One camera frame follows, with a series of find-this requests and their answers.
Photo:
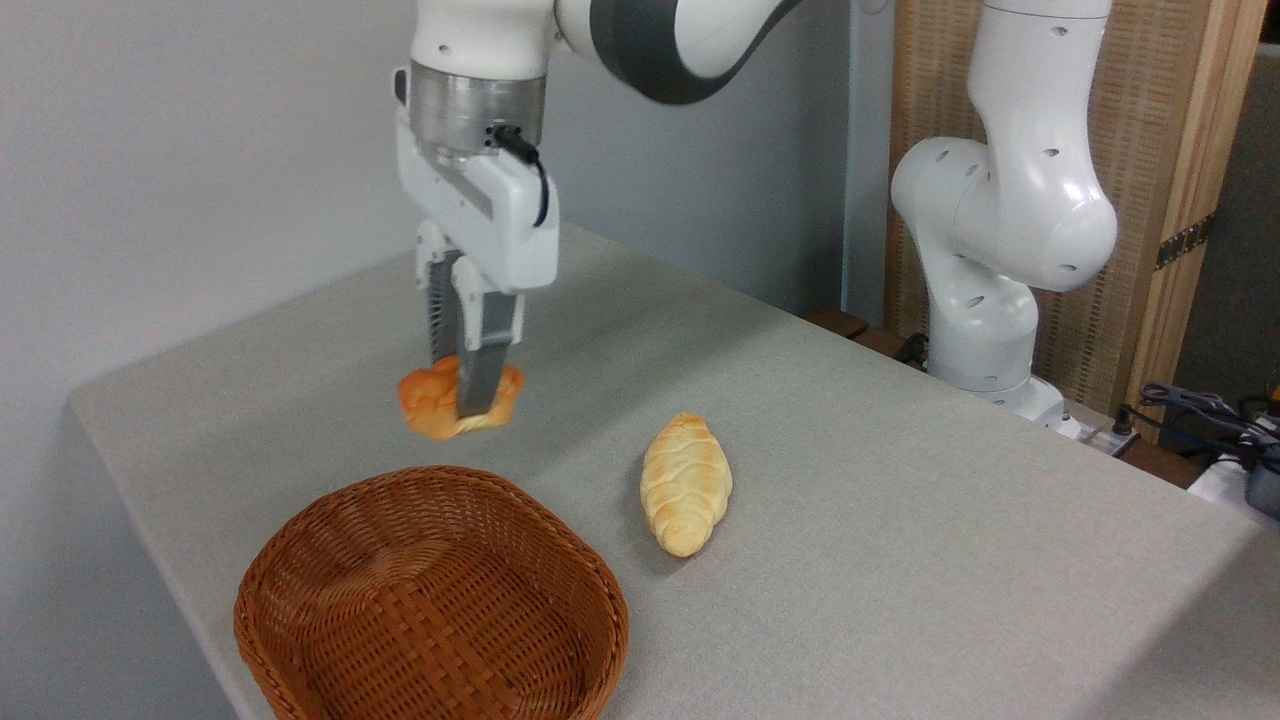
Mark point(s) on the orange muffin-shaped bread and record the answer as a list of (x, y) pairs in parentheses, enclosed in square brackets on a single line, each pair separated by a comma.
[(426, 402)]

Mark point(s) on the pale braided long bread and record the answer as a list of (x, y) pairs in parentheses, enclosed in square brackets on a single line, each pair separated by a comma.
[(686, 484)]

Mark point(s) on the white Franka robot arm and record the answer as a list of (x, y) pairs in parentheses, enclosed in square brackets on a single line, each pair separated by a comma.
[(1010, 200)]

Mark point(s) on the metal screen hinge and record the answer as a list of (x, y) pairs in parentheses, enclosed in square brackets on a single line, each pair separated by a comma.
[(1185, 241)]

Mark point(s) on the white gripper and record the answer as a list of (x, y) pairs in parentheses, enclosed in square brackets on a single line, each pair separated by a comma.
[(500, 220)]

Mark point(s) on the brown woven wicker basket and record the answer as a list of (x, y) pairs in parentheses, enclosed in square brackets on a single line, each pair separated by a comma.
[(430, 600)]

